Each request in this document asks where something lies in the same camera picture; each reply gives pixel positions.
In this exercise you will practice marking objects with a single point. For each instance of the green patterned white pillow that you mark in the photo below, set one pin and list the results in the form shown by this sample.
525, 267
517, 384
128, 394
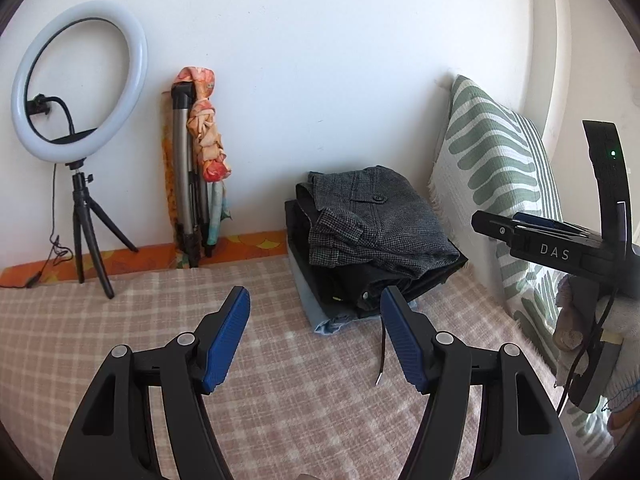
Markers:
480, 160

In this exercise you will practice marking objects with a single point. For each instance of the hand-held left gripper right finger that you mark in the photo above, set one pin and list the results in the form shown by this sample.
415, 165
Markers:
405, 345

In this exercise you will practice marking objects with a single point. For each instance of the pink checked blanket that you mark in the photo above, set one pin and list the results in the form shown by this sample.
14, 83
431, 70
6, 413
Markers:
280, 400

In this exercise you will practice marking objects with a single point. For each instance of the person's right hand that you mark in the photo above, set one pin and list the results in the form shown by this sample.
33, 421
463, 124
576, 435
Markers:
627, 360

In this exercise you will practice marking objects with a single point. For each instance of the folded black pants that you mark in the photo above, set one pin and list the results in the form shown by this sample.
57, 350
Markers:
345, 285

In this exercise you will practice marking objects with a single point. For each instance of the folded silver tripod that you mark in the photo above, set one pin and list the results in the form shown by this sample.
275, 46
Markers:
182, 170

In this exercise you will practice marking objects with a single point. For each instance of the orange floral cloth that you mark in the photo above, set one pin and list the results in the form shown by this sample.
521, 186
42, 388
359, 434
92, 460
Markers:
207, 125

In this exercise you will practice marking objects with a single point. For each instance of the orange bed sheet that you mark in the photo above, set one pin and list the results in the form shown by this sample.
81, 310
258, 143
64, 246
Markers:
145, 255

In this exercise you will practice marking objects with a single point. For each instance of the folded blue jeans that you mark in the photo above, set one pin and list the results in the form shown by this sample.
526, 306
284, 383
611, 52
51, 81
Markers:
312, 305

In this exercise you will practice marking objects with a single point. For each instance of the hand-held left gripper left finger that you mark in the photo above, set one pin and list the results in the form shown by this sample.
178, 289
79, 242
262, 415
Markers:
227, 335

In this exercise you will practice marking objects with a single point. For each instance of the black mini tripod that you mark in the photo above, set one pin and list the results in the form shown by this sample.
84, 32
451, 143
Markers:
82, 220

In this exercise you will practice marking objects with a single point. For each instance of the grey tweed pants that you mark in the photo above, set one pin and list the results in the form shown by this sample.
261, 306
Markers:
380, 225

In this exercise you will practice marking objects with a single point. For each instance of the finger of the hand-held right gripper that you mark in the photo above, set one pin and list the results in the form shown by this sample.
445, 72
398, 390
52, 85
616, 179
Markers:
492, 230
542, 223

